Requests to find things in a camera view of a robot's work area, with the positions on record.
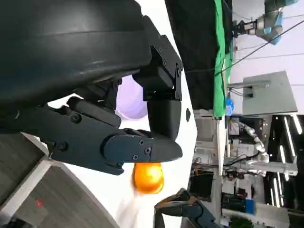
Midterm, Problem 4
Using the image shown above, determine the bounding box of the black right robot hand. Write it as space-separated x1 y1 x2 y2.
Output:
153 187 217 228

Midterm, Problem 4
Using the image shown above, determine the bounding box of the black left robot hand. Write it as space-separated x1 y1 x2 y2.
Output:
0 0 183 176

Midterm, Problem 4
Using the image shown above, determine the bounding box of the orange and white bread roll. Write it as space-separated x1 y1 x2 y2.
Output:
132 162 165 194

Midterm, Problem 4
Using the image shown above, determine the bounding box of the black monitor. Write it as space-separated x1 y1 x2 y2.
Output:
189 169 215 203

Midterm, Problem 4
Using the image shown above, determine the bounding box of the blue box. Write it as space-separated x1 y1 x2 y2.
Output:
245 199 255 215

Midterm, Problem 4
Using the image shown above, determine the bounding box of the lilac plate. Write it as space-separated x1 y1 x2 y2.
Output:
115 76 148 120

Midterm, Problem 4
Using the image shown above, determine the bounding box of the black backdrop cloth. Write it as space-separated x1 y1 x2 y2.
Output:
165 0 221 110

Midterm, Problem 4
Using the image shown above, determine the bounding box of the grey metal cabinet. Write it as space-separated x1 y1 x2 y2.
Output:
228 70 299 116

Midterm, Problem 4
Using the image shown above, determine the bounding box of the green cloth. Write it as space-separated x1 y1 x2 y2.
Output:
213 0 235 120

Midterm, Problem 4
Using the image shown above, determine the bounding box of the white upright post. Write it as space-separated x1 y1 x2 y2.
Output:
214 116 227 216

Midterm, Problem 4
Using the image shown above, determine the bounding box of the black frame with light strips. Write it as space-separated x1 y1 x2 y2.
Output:
263 113 304 211

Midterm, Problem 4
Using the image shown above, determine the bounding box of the thin black workshop cable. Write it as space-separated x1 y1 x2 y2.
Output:
184 20 304 72

